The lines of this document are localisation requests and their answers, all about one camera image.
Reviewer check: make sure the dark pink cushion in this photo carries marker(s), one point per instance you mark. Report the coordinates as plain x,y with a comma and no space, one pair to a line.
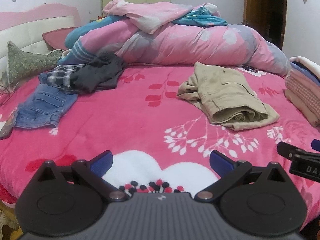
55,39

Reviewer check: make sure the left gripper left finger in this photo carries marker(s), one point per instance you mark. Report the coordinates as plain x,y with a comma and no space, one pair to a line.
90,174

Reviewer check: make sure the black white plaid shirt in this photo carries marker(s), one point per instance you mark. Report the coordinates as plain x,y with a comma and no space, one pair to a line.
60,75

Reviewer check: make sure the pink white headboard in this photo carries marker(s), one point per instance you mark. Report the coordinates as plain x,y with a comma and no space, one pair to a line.
25,29

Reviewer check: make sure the blue striped quilt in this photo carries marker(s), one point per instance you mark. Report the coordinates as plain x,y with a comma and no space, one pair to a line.
92,40

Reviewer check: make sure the pink floral rolled duvet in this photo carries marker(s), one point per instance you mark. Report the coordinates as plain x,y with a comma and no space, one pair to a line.
158,41

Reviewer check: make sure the green patterned pillow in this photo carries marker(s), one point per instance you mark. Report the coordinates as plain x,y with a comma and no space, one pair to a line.
22,65

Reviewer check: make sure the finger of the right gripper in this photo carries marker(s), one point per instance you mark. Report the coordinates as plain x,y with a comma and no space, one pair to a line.
288,151
315,145

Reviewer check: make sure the pink floral bed blanket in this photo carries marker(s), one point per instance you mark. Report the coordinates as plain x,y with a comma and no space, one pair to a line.
154,137

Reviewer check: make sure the beige cargo pants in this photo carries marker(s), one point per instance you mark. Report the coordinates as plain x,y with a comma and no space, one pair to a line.
224,95

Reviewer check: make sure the teal patterned cloth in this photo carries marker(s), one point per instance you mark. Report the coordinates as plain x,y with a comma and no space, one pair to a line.
200,17

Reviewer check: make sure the dark grey garment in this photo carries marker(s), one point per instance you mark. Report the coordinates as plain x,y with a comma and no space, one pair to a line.
102,73

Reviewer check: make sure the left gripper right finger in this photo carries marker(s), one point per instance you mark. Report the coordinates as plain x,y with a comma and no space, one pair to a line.
232,174

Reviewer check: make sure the blue denim jeans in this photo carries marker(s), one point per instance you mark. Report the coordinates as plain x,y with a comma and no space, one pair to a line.
45,107

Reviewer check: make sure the brown wooden door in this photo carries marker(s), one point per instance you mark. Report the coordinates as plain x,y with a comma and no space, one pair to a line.
268,18

